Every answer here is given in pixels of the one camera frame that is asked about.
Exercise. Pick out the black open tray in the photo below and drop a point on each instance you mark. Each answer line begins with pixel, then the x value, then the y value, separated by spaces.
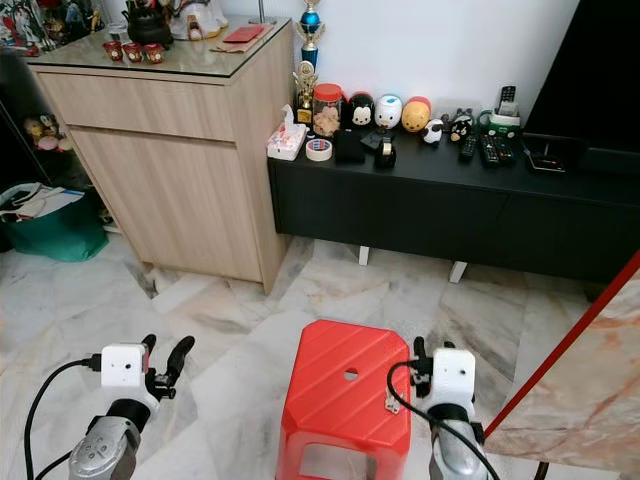
pixel 547 148

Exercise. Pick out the black display shelf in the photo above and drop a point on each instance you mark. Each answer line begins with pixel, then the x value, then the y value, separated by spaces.
pixel 15 95

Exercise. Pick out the yellow bear plush toy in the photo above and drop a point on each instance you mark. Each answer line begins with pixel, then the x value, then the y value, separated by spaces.
pixel 416 118

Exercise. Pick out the black television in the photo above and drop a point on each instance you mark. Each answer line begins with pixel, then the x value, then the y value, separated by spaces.
pixel 590 70

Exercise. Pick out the pink white tissue pack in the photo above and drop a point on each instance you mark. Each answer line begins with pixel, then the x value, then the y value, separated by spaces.
pixel 285 144

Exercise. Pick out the black low tv console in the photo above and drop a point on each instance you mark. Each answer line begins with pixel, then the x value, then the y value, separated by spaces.
pixel 440 215

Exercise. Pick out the black tape dispenser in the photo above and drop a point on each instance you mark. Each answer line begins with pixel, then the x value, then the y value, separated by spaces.
pixel 385 152

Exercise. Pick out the black incense pot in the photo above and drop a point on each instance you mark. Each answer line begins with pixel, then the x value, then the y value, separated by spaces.
pixel 147 25

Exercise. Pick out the white round plush toy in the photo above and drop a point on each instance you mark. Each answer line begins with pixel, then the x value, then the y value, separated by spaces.
pixel 387 112

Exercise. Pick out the wide black remote control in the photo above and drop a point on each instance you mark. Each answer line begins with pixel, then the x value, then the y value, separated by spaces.
pixel 497 150

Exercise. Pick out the black mouse plush toy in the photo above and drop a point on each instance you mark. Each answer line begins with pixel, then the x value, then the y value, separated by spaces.
pixel 359 112

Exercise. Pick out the slim black remote control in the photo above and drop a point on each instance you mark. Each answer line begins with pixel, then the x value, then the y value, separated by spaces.
pixel 467 148

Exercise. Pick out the white ceramic figurine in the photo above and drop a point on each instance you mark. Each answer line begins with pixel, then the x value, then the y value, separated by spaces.
pixel 198 18

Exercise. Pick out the clear jar red lid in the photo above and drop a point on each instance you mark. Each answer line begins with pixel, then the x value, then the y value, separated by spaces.
pixel 327 114

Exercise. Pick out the small gold trophy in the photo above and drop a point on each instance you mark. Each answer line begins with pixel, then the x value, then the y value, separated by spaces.
pixel 305 82

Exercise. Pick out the beige pink plush toys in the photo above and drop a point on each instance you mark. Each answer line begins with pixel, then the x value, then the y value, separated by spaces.
pixel 45 132

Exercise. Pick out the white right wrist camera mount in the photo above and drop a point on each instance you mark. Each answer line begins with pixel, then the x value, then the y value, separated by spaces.
pixel 452 378

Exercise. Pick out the small red cup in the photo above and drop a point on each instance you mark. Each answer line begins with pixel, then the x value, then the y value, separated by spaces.
pixel 154 55
pixel 113 51
pixel 133 53

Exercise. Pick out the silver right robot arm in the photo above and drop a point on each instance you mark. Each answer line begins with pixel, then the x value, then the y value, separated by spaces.
pixel 455 452

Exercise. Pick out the light wooden cabinet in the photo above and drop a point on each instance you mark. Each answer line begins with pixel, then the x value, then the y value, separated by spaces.
pixel 170 175

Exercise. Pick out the blue and gold trophy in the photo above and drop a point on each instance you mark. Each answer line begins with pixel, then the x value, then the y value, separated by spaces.
pixel 311 20

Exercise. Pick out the small panda toy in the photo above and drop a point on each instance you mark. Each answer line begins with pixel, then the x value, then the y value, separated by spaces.
pixel 433 131

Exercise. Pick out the flat red packet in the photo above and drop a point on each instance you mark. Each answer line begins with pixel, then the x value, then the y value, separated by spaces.
pixel 244 34

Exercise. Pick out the orange marble pattern board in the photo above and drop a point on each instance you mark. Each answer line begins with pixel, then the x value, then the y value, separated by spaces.
pixel 580 380

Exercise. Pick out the small black grey toy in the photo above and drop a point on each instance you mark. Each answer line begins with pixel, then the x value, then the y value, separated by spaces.
pixel 460 126

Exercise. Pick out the green bag with papers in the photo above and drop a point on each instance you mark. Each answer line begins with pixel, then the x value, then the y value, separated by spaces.
pixel 60 235

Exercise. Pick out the colourful figurine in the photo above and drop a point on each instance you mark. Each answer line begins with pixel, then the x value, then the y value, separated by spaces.
pixel 20 25

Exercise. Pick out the red plastic stool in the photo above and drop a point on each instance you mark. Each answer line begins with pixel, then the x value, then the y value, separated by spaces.
pixel 335 410

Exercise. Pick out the white tape roll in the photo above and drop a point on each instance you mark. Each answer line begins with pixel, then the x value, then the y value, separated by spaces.
pixel 310 150

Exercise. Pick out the green white phone base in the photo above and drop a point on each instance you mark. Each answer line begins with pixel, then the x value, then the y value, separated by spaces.
pixel 500 125

